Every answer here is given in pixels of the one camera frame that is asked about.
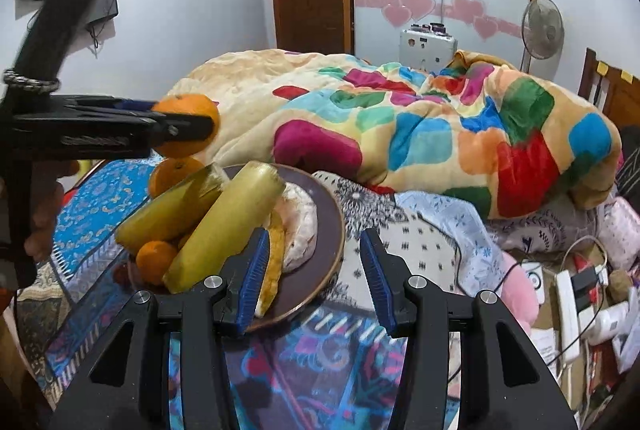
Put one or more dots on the small black wall monitor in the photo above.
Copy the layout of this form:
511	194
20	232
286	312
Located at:
107	5

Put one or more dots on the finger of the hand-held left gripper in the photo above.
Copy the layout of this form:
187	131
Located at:
135	104
190	125

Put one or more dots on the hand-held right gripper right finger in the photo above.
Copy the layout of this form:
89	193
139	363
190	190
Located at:
377	282

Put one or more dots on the brown wooden headboard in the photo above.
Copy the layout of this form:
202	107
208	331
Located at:
620	95

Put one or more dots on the white floral bedsheet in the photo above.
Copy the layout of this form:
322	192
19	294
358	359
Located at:
430	230

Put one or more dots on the colourful patchwork blanket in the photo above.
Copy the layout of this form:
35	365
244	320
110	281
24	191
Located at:
400	125

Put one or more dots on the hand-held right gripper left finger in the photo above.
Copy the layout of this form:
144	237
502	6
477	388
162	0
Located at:
252	282

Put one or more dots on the white power strip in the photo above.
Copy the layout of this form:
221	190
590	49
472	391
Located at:
567	315

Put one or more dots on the yellow corn cob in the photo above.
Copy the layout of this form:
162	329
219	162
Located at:
165	210
225	225

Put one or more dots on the pale pink pomelo piece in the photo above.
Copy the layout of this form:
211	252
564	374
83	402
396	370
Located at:
300	225

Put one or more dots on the standing fan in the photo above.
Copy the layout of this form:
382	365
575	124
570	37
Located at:
542	28

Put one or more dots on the person's left hand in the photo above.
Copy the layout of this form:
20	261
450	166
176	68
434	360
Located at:
47	220

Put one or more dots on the dark purple plate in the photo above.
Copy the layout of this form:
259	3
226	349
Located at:
325	230

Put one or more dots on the small white cabinet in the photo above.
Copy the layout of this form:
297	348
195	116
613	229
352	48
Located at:
425	48

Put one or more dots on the pomelo piece with yellow rind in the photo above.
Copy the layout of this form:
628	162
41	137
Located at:
272	270

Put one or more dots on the pink bag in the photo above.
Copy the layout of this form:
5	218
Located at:
622	235

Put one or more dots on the large orange with sticker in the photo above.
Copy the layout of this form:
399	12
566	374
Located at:
187	106

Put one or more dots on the pink plush toy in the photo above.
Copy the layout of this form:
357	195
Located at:
520	295

